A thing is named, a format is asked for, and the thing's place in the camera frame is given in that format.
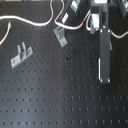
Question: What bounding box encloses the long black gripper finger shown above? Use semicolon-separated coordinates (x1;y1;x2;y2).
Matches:
98;13;111;84

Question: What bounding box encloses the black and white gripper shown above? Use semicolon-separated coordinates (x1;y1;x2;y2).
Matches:
90;0;116;34

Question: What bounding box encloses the white cable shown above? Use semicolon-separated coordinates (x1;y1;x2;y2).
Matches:
0;0;128;38

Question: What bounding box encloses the middle grey metal cable clip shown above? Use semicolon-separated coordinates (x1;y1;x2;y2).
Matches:
54;26;67;47

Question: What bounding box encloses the left grey metal cable clip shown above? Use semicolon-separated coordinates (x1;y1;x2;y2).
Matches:
10;43;33;68

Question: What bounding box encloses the white cable end at left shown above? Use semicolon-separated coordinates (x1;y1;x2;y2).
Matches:
0;21;12;46

